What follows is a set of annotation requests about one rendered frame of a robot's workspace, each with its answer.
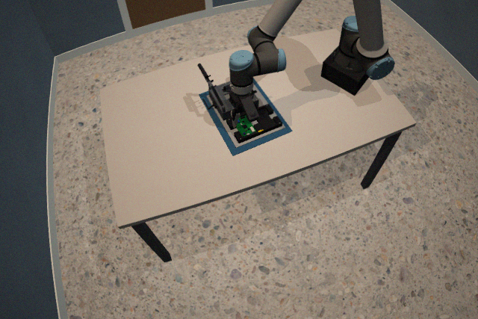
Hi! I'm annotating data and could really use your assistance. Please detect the green circuit board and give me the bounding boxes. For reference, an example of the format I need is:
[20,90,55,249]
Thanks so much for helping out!
[236,116,256,137]

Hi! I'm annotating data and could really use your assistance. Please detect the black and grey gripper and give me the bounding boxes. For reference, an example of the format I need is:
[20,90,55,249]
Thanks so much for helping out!
[229,92,248,128]

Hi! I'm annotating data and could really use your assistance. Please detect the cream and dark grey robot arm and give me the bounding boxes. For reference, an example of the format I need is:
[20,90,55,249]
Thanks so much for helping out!
[229,0,395,122]

